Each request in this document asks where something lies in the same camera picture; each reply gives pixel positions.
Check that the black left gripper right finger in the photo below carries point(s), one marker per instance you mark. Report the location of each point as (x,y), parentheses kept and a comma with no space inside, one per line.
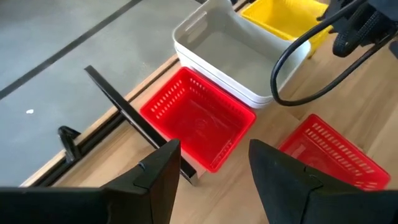
(280,186)

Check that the white plastic storage bin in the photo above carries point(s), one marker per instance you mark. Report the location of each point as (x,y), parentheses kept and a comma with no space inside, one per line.
(236,56)
(217,79)

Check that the red plastic slotted basket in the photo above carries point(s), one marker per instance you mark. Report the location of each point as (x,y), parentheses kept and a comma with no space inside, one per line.
(199,124)
(317,155)

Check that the yellow plastic slotted basket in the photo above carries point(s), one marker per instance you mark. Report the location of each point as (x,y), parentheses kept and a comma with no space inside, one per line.
(280,15)

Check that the black table frame rail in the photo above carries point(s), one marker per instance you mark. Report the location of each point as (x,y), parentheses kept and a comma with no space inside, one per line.
(90,143)

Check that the black clamp hook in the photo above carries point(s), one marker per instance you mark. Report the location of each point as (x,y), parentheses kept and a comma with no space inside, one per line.
(70,146)

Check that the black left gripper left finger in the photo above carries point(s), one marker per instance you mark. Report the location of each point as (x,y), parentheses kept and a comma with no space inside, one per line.
(155,186)

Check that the white scrap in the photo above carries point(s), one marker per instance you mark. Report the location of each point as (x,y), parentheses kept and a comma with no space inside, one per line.
(30,111)

